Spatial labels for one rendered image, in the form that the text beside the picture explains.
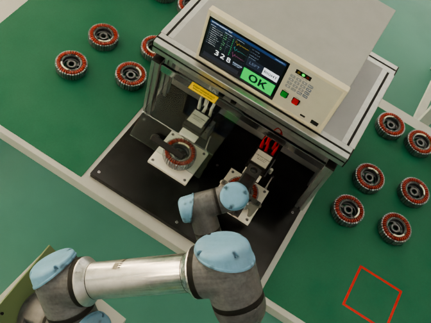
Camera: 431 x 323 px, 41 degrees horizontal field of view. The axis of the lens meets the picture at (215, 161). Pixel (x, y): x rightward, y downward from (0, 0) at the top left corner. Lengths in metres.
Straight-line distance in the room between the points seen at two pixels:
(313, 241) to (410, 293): 0.36
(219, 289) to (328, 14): 0.89
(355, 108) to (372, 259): 0.53
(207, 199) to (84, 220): 1.18
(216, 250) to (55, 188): 1.64
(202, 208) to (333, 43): 0.58
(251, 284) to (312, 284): 0.71
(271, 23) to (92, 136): 0.74
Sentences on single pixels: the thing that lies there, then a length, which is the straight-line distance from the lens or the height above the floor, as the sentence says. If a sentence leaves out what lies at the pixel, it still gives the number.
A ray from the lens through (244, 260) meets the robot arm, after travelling 1.19.
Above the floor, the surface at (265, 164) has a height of 0.92.
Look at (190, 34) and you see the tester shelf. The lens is 1.82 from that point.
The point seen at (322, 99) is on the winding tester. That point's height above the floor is 1.25.
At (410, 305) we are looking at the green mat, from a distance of 2.04.
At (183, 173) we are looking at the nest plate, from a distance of 1.92.
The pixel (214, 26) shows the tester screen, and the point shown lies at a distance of 1.64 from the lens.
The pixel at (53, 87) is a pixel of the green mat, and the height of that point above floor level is 0.75.
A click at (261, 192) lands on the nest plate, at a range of 1.95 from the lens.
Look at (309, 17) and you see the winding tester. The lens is 1.70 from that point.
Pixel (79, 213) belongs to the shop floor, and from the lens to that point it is 2.68.
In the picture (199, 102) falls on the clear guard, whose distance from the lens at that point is 1.73.
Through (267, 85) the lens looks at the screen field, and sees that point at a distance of 1.68.
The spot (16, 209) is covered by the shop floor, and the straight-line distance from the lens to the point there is 2.70.
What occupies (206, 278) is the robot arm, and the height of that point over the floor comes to 1.32.
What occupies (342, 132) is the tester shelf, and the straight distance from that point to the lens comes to 1.75.
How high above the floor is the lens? 2.44
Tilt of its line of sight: 58 degrees down
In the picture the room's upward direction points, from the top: 23 degrees clockwise
